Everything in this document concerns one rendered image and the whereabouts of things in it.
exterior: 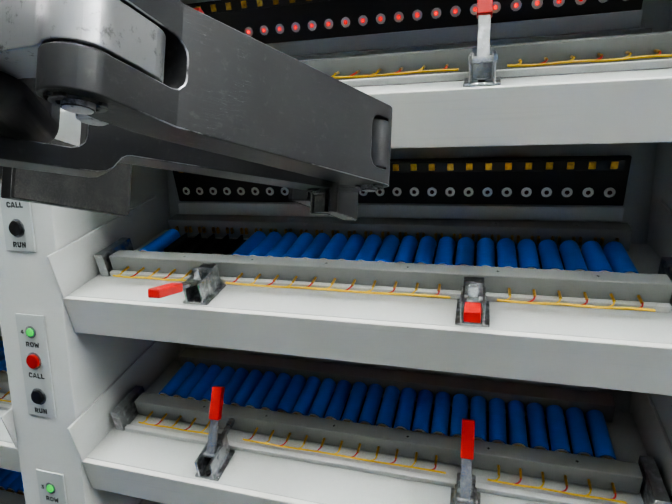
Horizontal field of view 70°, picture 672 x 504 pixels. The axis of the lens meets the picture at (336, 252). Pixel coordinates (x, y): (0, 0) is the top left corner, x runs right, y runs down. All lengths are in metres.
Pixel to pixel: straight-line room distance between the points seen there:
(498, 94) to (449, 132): 0.05
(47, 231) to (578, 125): 0.51
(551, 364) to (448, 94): 0.23
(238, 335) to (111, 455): 0.24
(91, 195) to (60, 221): 0.32
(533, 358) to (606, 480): 0.17
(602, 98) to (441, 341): 0.22
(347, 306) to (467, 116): 0.20
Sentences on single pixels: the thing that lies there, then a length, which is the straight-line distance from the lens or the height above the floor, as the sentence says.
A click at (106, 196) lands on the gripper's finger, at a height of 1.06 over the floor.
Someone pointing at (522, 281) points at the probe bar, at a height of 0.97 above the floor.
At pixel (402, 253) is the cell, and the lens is 0.50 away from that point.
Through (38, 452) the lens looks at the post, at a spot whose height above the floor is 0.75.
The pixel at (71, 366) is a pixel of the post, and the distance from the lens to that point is 0.62.
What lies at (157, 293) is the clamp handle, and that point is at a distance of 0.44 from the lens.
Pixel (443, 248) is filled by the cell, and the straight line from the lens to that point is 0.51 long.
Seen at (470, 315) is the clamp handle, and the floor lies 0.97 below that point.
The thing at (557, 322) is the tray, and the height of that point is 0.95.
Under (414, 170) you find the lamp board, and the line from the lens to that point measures 0.57.
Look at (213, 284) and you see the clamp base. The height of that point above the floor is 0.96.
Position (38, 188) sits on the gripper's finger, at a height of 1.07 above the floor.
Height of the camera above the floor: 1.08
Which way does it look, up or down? 10 degrees down
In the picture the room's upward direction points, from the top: 1 degrees counter-clockwise
